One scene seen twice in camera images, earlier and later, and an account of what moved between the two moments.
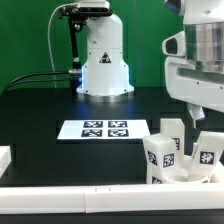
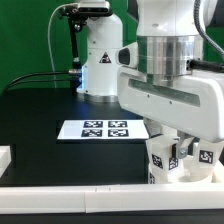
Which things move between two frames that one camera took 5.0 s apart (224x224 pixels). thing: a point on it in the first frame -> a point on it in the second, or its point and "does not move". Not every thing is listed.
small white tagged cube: x=207 y=152 does not move
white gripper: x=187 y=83 -> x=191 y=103
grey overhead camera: x=94 y=8 does not move
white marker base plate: x=105 y=129 does not move
